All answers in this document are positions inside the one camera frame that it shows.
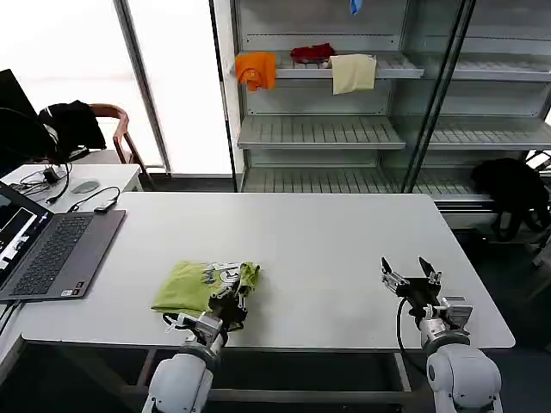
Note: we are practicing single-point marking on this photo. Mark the green printed t-shirt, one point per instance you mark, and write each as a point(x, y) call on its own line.
point(185, 288)

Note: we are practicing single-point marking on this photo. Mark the brown wooden chair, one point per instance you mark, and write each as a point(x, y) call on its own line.
point(122, 125)

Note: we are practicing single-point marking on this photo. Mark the small white desk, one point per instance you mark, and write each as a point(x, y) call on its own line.
point(116, 176)

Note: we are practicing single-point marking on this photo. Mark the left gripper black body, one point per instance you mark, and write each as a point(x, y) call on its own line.
point(228, 310)

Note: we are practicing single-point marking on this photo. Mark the grey window post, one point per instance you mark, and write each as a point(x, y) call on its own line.
point(142, 86)

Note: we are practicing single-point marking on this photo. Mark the dark glass door frame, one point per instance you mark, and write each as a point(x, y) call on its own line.
point(435, 99)

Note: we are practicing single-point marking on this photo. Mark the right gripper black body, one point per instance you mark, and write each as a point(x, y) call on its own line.
point(417, 292)

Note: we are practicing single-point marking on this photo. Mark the black monitor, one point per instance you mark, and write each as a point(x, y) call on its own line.
point(13, 99)

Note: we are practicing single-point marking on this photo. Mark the grey metal table frame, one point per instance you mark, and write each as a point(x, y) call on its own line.
point(301, 396)

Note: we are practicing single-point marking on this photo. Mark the thin black post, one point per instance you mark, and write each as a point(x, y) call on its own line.
point(224, 107)

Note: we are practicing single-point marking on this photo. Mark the grey laptop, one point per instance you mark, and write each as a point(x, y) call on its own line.
point(56, 254)

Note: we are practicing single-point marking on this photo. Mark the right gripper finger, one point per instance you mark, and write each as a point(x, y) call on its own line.
point(394, 279)
point(431, 275)

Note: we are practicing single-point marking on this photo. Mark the black backpack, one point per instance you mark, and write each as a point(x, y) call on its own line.
point(508, 185)

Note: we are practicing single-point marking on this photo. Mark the grey computer mouse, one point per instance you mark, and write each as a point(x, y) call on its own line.
point(84, 187)

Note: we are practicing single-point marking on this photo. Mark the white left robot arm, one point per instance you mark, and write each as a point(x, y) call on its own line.
point(181, 378)

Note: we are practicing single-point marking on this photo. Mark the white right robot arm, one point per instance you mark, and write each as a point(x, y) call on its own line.
point(465, 374)

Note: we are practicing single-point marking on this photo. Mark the black jacket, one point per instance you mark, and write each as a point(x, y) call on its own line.
point(73, 125)

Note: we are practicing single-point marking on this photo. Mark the grey shelf rack with cloths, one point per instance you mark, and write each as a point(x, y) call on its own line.
point(318, 133)

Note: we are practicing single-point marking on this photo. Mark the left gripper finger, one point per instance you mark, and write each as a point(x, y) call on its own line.
point(224, 291)
point(243, 292)

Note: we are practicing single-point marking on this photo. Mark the grey shelf rack behind glass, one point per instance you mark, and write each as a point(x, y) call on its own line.
point(495, 129)

